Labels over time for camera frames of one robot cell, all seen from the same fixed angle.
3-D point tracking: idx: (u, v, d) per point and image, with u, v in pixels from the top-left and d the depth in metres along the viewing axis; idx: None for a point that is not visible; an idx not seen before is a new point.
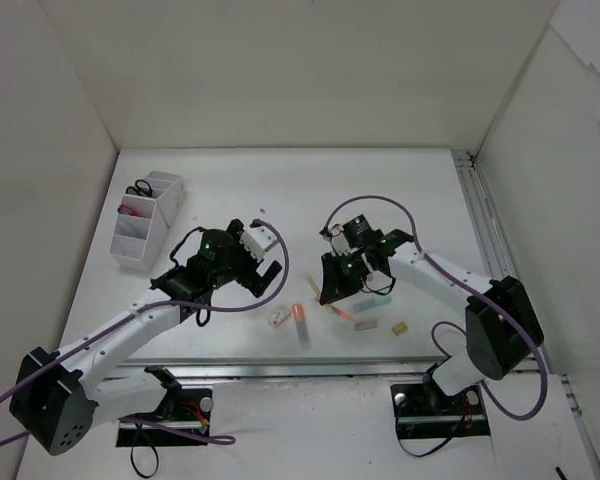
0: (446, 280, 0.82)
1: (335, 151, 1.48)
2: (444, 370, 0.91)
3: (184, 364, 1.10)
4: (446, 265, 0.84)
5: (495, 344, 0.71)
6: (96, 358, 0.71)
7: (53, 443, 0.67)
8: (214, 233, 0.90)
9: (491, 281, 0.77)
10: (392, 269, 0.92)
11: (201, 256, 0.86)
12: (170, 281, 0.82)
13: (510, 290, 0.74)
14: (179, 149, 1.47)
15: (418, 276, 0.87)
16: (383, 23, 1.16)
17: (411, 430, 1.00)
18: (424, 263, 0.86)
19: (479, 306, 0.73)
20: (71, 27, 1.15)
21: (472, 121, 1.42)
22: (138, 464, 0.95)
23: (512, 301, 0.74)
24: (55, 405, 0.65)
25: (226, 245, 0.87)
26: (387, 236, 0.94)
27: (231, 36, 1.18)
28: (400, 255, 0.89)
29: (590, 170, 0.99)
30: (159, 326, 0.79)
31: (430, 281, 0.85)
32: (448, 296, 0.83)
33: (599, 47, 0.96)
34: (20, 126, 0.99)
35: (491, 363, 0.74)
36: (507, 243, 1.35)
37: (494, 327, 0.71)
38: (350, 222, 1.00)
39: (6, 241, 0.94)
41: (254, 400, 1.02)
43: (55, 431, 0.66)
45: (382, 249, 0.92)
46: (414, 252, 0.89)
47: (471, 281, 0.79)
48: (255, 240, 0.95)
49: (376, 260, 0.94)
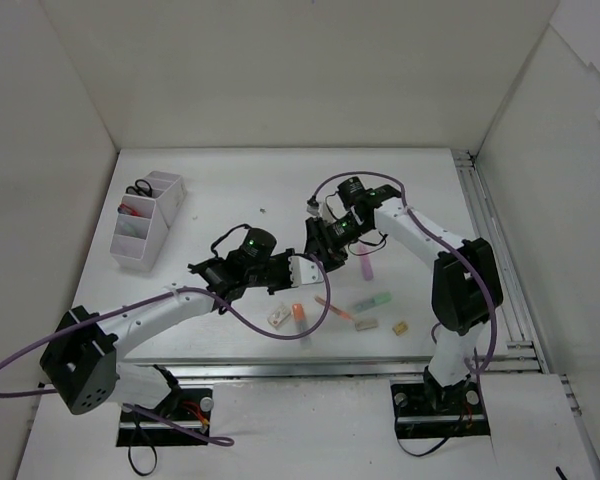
0: (422, 235, 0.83)
1: (335, 150, 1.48)
2: (438, 358, 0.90)
3: (184, 364, 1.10)
4: (425, 222, 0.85)
5: (456, 296, 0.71)
6: (132, 327, 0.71)
7: (76, 402, 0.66)
8: (260, 231, 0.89)
9: (464, 241, 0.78)
10: (376, 220, 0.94)
11: (242, 252, 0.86)
12: (209, 270, 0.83)
13: (479, 251, 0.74)
14: (179, 149, 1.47)
15: (399, 229, 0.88)
16: (383, 23, 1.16)
17: (412, 429, 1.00)
18: (406, 217, 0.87)
19: (448, 259, 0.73)
20: (71, 27, 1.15)
21: (472, 120, 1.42)
22: (137, 463, 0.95)
23: (479, 261, 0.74)
24: (87, 362, 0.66)
25: (270, 246, 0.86)
26: (377, 190, 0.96)
27: (231, 36, 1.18)
28: (386, 208, 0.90)
29: (590, 170, 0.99)
30: (191, 309, 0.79)
31: (408, 235, 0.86)
32: (421, 251, 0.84)
33: (599, 47, 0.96)
34: (20, 127, 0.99)
35: (448, 315, 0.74)
36: (507, 243, 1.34)
37: (459, 282, 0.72)
38: (345, 181, 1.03)
39: (6, 240, 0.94)
41: (254, 400, 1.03)
43: (81, 389, 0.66)
45: (370, 201, 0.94)
46: (399, 207, 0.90)
47: (447, 239, 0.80)
48: (301, 272, 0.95)
49: (365, 211, 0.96)
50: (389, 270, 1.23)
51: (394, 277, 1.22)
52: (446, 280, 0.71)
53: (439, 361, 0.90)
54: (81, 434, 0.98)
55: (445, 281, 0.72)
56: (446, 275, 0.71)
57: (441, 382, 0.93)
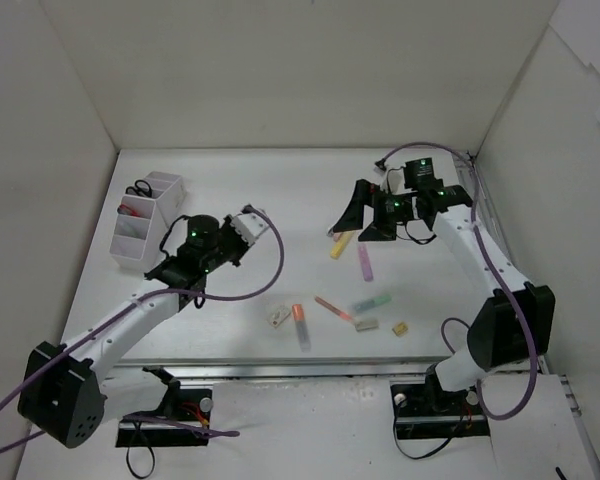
0: (482, 261, 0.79)
1: (334, 151, 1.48)
2: (447, 363, 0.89)
3: (183, 365, 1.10)
4: (489, 246, 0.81)
5: (497, 338, 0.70)
6: (105, 346, 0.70)
7: (69, 433, 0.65)
8: (200, 218, 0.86)
9: (525, 283, 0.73)
10: (434, 224, 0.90)
11: (189, 245, 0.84)
12: (164, 270, 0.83)
13: (538, 300, 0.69)
14: (179, 150, 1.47)
15: (457, 243, 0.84)
16: (383, 24, 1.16)
17: (411, 430, 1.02)
18: (471, 233, 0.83)
19: (501, 300, 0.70)
20: (72, 27, 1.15)
21: (472, 120, 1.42)
22: (134, 466, 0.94)
23: (536, 310, 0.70)
24: (67, 393, 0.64)
25: (213, 230, 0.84)
26: (448, 191, 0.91)
27: (232, 36, 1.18)
28: (450, 216, 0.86)
29: (590, 170, 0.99)
30: (158, 314, 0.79)
31: (467, 253, 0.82)
32: (475, 274, 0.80)
33: (598, 47, 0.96)
34: (20, 127, 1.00)
35: (480, 350, 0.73)
36: (507, 243, 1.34)
37: (504, 325, 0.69)
38: (416, 162, 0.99)
39: (6, 240, 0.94)
41: (253, 400, 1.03)
43: (71, 420, 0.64)
45: (435, 202, 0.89)
46: (465, 220, 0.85)
47: (506, 274, 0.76)
48: (247, 229, 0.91)
49: (425, 208, 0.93)
50: (388, 270, 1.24)
51: (393, 277, 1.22)
52: (493, 321, 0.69)
53: (446, 372, 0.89)
54: None
55: (491, 320, 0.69)
56: (493, 316, 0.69)
57: (445, 387, 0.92)
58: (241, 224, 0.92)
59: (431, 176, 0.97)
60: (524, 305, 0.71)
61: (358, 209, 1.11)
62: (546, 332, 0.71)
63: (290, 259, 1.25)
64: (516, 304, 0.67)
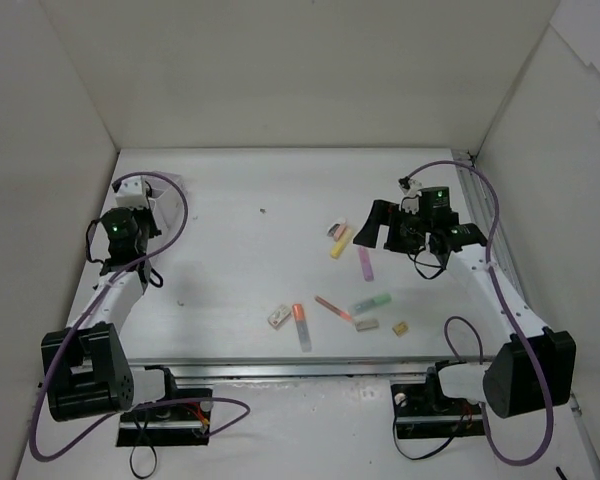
0: (498, 303, 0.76)
1: (334, 151, 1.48)
2: (452, 371, 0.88)
3: (183, 364, 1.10)
4: (504, 289, 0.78)
5: (515, 386, 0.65)
6: (104, 316, 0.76)
7: (114, 395, 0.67)
8: (110, 215, 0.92)
9: (543, 328, 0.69)
10: (449, 262, 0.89)
11: (114, 240, 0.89)
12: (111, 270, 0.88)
13: (558, 348, 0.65)
14: (179, 149, 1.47)
15: (472, 285, 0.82)
16: (383, 23, 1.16)
17: (411, 430, 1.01)
18: (486, 274, 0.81)
19: (517, 346, 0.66)
20: (72, 27, 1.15)
21: (472, 120, 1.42)
22: (138, 470, 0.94)
23: (556, 357, 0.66)
24: (97, 355, 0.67)
25: (130, 218, 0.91)
26: (462, 230, 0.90)
27: (233, 36, 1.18)
28: (465, 257, 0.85)
29: (590, 170, 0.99)
30: (132, 291, 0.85)
31: (483, 295, 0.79)
32: (491, 317, 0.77)
33: (599, 46, 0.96)
34: (21, 126, 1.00)
35: (498, 398, 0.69)
36: (507, 243, 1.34)
37: (522, 375, 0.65)
38: (432, 192, 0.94)
39: (6, 240, 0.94)
41: (254, 400, 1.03)
43: (109, 382, 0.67)
45: (452, 244, 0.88)
46: (480, 259, 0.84)
47: (523, 318, 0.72)
48: (133, 194, 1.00)
49: (439, 247, 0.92)
50: (388, 270, 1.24)
51: (393, 277, 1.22)
52: (511, 369, 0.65)
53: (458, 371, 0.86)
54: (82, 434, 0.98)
55: (509, 368, 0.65)
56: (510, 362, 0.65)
57: (445, 392, 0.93)
58: (120, 202, 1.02)
59: (446, 210, 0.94)
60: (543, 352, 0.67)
61: (373, 227, 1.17)
62: (566, 379, 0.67)
63: (290, 259, 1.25)
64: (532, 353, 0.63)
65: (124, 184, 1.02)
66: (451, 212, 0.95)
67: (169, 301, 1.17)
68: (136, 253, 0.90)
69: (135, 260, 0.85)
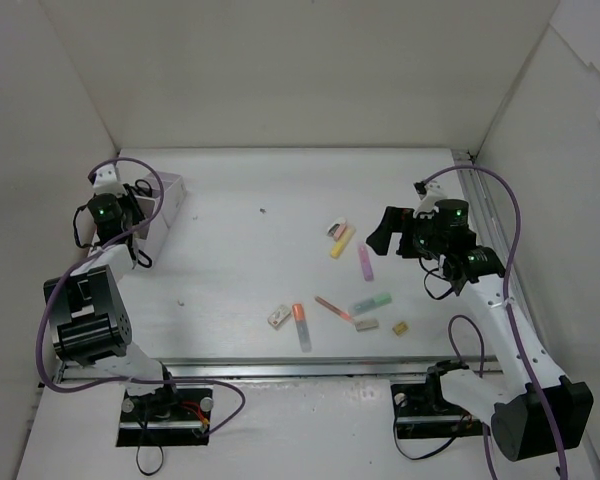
0: (513, 345, 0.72)
1: (334, 150, 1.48)
2: (455, 379, 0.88)
3: (181, 364, 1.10)
4: (521, 331, 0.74)
5: (527, 435, 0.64)
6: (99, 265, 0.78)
7: (114, 328, 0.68)
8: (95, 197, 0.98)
9: (561, 379, 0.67)
10: (464, 292, 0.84)
11: (102, 223, 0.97)
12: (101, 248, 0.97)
13: (575, 402, 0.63)
14: (179, 149, 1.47)
15: (487, 320, 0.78)
16: (383, 23, 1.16)
17: (412, 430, 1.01)
18: (503, 312, 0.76)
19: (532, 395, 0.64)
20: (72, 28, 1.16)
21: (472, 120, 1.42)
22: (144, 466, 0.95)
23: (573, 410, 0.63)
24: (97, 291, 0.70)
25: (114, 200, 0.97)
26: (478, 255, 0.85)
27: (233, 36, 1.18)
28: (482, 288, 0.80)
29: (590, 170, 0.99)
30: (126, 260, 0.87)
31: (497, 335, 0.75)
32: (504, 357, 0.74)
33: (598, 46, 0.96)
34: (21, 126, 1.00)
35: (507, 440, 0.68)
36: (507, 243, 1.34)
37: (536, 426, 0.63)
38: (450, 211, 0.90)
39: (7, 240, 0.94)
41: (254, 400, 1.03)
43: (109, 313, 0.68)
45: (466, 270, 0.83)
46: (497, 293, 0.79)
47: (539, 366, 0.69)
48: (108, 183, 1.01)
49: (453, 271, 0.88)
50: (388, 270, 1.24)
51: (393, 277, 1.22)
52: (525, 421, 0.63)
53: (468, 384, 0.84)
54: (84, 433, 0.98)
55: (522, 418, 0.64)
56: (525, 413, 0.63)
57: (445, 396, 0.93)
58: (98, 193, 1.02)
59: (464, 231, 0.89)
60: (560, 401, 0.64)
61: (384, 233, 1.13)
62: (580, 427, 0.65)
63: (289, 259, 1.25)
64: (549, 411, 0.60)
65: (98, 176, 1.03)
66: (469, 233, 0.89)
67: (169, 301, 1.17)
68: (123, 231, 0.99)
69: (120, 236, 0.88)
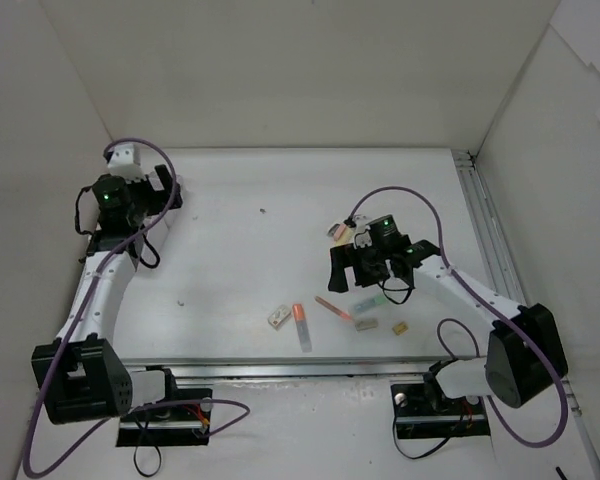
0: (471, 299, 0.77)
1: (334, 150, 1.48)
2: (448, 374, 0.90)
3: (184, 364, 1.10)
4: (473, 285, 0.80)
5: (516, 368, 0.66)
6: (95, 320, 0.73)
7: (111, 404, 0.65)
8: (103, 182, 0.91)
9: (519, 307, 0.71)
10: (415, 280, 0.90)
11: (106, 209, 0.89)
12: (100, 244, 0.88)
13: (538, 319, 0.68)
14: (179, 150, 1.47)
15: (442, 293, 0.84)
16: (383, 23, 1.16)
17: (412, 430, 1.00)
18: (451, 278, 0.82)
19: (503, 331, 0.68)
20: (72, 27, 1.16)
21: (472, 120, 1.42)
22: (141, 466, 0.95)
23: (539, 331, 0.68)
24: (91, 371, 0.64)
25: (122, 187, 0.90)
26: (415, 247, 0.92)
27: (233, 36, 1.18)
28: (426, 268, 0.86)
29: (590, 170, 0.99)
30: (123, 276, 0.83)
31: (454, 298, 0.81)
32: (470, 317, 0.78)
33: (598, 46, 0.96)
34: (20, 126, 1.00)
35: (507, 390, 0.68)
36: (507, 243, 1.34)
37: (518, 355, 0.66)
38: (378, 222, 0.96)
39: (7, 239, 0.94)
41: (254, 400, 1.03)
43: (106, 396, 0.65)
45: (408, 260, 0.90)
46: (441, 266, 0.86)
47: (499, 305, 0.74)
48: (121, 163, 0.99)
49: (402, 269, 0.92)
50: None
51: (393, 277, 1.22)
52: (507, 356, 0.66)
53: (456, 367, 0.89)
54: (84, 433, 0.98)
55: (503, 354, 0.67)
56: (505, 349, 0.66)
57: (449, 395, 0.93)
58: (115, 172, 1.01)
59: (398, 235, 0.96)
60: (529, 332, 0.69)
61: (338, 274, 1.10)
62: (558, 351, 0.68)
63: (289, 259, 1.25)
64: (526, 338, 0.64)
65: (115, 154, 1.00)
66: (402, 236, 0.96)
67: (169, 301, 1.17)
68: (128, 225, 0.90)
69: (124, 243, 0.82)
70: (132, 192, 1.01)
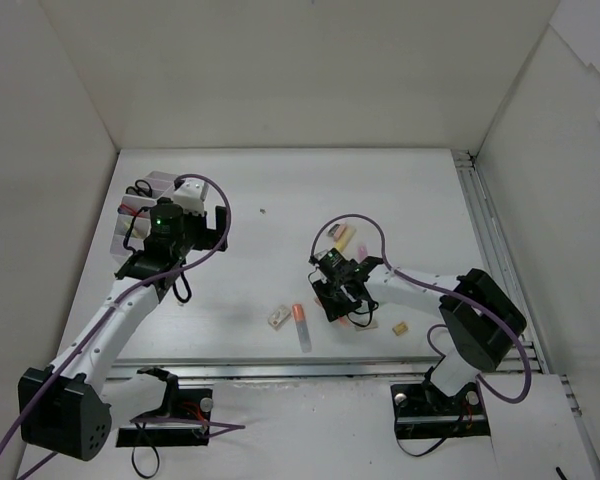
0: (417, 287, 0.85)
1: (334, 150, 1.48)
2: (441, 372, 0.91)
3: (184, 364, 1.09)
4: (414, 275, 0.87)
5: (474, 334, 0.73)
6: (92, 358, 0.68)
7: (80, 445, 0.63)
8: (162, 206, 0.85)
9: (459, 277, 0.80)
10: (370, 292, 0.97)
11: (156, 233, 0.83)
12: (134, 266, 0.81)
13: (479, 283, 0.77)
14: (179, 150, 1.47)
15: (392, 292, 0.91)
16: (383, 23, 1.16)
17: (411, 430, 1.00)
18: (396, 278, 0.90)
19: (452, 303, 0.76)
20: (71, 27, 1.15)
21: (472, 121, 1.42)
22: (141, 466, 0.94)
23: (481, 292, 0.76)
24: (69, 413, 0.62)
25: (177, 215, 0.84)
26: (360, 265, 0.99)
27: (233, 36, 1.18)
28: (373, 277, 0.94)
29: (590, 170, 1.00)
30: (141, 310, 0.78)
31: (405, 294, 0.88)
32: (424, 303, 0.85)
33: (599, 47, 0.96)
34: (20, 126, 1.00)
35: (479, 356, 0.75)
36: (507, 243, 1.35)
37: (469, 318, 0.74)
38: (325, 257, 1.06)
39: (6, 239, 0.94)
41: (254, 401, 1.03)
43: (79, 439, 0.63)
45: (358, 276, 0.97)
46: (386, 271, 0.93)
47: (441, 282, 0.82)
48: (188, 195, 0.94)
49: (356, 288, 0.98)
50: None
51: None
52: (461, 325, 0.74)
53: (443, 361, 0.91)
54: None
55: (459, 325, 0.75)
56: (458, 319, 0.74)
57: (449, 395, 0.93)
58: (178, 198, 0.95)
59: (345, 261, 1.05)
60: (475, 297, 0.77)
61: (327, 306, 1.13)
62: (509, 308, 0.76)
63: (289, 259, 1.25)
64: (477, 307, 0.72)
65: (186, 183, 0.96)
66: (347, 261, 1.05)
67: (169, 301, 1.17)
68: (169, 258, 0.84)
69: (152, 277, 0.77)
70: (188, 224, 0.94)
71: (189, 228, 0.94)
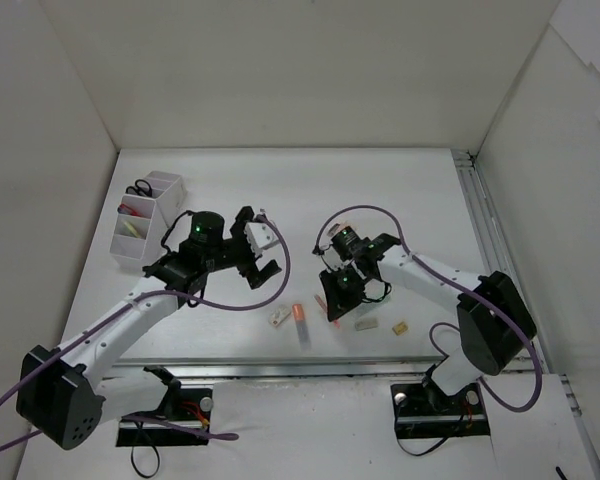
0: (435, 278, 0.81)
1: (334, 150, 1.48)
2: (441, 372, 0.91)
3: (184, 364, 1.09)
4: (434, 265, 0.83)
5: (487, 336, 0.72)
6: (97, 350, 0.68)
7: (63, 434, 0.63)
8: (206, 214, 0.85)
9: (480, 277, 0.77)
10: (381, 273, 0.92)
11: (193, 239, 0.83)
12: (163, 266, 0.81)
13: (500, 286, 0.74)
14: (178, 149, 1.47)
15: (406, 277, 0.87)
16: (382, 23, 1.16)
17: (412, 430, 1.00)
18: (413, 263, 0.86)
19: (470, 303, 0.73)
20: (71, 27, 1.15)
21: (472, 120, 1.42)
22: (141, 466, 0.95)
23: (501, 295, 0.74)
24: (61, 400, 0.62)
25: (217, 227, 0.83)
26: (374, 242, 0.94)
27: (233, 36, 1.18)
28: (388, 257, 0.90)
29: (590, 170, 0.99)
30: (157, 313, 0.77)
31: (419, 280, 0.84)
32: (438, 295, 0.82)
33: (599, 46, 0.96)
34: (19, 126, 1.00)
35: (486, 358, 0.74)
36: (507, 243, 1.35)
37: (484, 319, 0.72)
38: (339, 235, 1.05)
39: (6, 239, 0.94)
41: (254, 400, 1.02)
43: (63, 428, 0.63)
45: (371, 253, 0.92)
46: (403, 254, 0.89)
47: (461, 279, 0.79)
48: (254, 235, 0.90)
49: (367, 265, 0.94)
50: None
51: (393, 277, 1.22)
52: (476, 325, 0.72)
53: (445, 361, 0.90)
54: None
55: (474, 325, 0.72)
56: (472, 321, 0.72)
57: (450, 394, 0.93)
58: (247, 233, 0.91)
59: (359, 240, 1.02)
60: (492, 298, 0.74)
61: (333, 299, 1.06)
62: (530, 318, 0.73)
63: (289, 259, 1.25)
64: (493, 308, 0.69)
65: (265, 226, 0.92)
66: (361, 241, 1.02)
67: None
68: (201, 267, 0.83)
69: (175, 292, 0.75)
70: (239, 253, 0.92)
71: (234, 246, 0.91)
